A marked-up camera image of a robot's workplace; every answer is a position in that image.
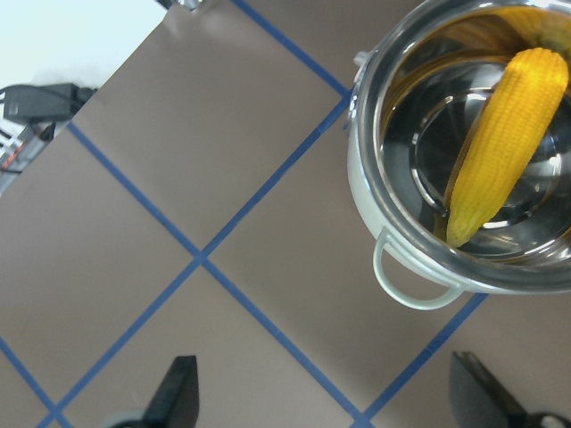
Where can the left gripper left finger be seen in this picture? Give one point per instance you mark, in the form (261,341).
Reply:
(175,402)

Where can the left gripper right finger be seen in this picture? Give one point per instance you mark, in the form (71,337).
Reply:
(479,399)

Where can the yellow corn cob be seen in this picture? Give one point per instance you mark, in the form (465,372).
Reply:
(504,139)

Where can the pale green cooking pot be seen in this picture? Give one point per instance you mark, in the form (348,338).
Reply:
(416,96)

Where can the black box on bench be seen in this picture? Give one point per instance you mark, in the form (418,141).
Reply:
(26,104)

